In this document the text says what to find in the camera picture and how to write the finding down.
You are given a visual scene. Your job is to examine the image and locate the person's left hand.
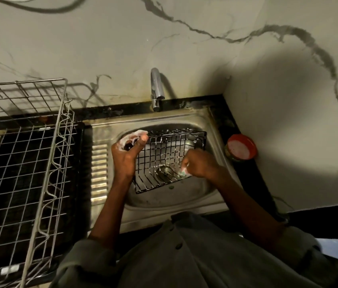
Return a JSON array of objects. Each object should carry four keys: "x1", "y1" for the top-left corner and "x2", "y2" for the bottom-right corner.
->
[{"x1": 111, "y1": 131, "x2": 149, "y2": 179}]

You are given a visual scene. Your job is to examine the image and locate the person's right hand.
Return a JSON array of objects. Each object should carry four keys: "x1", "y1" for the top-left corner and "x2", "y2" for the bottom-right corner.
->
[{"x1": 182, "y1": 148, "x2": 224, "y2": 180}]

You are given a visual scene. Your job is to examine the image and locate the black wire rack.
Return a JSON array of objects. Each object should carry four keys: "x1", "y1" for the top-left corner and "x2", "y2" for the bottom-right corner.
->
[{"x1": 126, "y1": 128, "x2": 207, "y2": 195}]

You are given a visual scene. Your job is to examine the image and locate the person's right forearm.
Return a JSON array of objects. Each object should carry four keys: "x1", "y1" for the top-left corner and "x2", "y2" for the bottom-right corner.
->
[{"x1": 211, "y1": 169, "x2": 291, "y2": 261}]

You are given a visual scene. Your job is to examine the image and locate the person's left forearm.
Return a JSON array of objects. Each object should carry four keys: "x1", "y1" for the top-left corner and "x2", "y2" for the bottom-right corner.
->
[{"x1": 88, "y1": 172, "x2": 136, "y2": 252}]

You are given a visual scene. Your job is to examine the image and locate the stainless steel sink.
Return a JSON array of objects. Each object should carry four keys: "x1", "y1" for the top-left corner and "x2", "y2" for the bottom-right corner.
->
[{"x1": 89, "y1": 106, "x2": 241, "y2": 233}]

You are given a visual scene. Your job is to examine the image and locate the chrome faucet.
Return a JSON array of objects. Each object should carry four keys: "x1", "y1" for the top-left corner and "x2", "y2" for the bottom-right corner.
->
[{"x1": 150, "y1": 68, "x2": 166, "y2": 112}]

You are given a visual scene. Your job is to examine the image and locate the red lidded jar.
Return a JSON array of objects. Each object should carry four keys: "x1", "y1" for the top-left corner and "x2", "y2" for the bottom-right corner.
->
[{"x1": 224, "y1": 134, "x2": 258, "y2": 162}]

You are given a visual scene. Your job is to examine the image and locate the person's grey shirt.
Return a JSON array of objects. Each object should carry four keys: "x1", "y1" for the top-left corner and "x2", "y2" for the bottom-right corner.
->
[{"x1": 49, "y1": 212, "x2": 338, "y2": 288}]

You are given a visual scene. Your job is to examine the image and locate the large wire dish drainer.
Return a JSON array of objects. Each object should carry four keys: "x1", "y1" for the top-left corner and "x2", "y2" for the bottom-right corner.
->
[{"x1": 0, "y1": 78, "x2": 77, "y2": 288}]

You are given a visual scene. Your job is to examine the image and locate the black cable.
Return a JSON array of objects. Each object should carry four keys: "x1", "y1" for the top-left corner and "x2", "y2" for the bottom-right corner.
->
[{"x1": 0, "y1": 0, "x2": 88, "y2": 14}]

